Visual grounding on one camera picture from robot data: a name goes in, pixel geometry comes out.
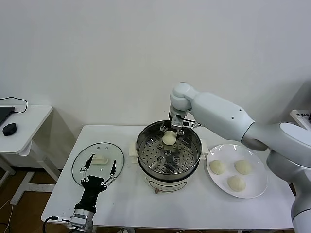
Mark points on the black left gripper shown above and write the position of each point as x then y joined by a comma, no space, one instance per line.
93,191

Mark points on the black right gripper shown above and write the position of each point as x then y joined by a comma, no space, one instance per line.
173,129

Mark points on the white steamed baozi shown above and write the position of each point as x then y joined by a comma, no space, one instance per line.
236,183
168,138
242,167
217,167

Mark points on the round glass lid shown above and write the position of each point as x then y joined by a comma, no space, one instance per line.
97,148

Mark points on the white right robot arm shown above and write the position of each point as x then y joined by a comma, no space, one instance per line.
218,109

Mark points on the stainless steel steamer basket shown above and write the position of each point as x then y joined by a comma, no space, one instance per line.
155,155

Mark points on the white side table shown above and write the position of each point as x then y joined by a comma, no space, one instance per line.
29,126

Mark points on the white round plate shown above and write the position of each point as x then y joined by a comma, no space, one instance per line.
252,184

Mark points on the black computer mouse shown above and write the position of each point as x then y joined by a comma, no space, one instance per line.
9,129

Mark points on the closed black laptop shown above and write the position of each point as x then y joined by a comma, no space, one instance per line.
5,114

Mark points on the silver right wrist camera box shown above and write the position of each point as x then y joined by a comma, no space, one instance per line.
176,121

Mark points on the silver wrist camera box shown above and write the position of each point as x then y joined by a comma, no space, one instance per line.
82,214
176,121

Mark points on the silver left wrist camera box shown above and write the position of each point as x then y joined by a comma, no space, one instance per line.
82,214

